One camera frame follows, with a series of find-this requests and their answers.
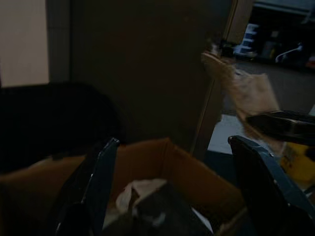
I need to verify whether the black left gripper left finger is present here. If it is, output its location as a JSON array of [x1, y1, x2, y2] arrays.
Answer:
[[56, 137, 121, 236]]

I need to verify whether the yellow object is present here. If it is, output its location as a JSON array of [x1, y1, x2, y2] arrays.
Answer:
[[280, 141, 315, 184]]

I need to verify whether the dark grey trash piece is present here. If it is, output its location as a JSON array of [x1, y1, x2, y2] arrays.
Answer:
[[102, 182, 215, 236]]

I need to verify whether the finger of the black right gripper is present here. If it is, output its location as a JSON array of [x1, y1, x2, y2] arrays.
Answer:
[[246, 110, 315, 144]]

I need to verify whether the brown cardboard box bin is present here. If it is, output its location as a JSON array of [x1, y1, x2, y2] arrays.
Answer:
[[0, 137, 250, 236]]

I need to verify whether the white crumpled paper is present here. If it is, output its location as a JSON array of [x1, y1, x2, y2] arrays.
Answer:
[[115, 177, 169, 215]]

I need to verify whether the white hook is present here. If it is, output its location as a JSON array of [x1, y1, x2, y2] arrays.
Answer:
[[275, 43, 304, 63]]

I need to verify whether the black rounded object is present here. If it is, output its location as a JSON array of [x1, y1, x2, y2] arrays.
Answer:
[[0, 82, 124, 171]]

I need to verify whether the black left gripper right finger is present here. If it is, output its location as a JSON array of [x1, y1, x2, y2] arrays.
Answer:
[[227, 135, 315, 236]]

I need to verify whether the dark cabinet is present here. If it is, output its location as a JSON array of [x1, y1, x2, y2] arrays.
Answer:
[[46, 0, 238, 158]]

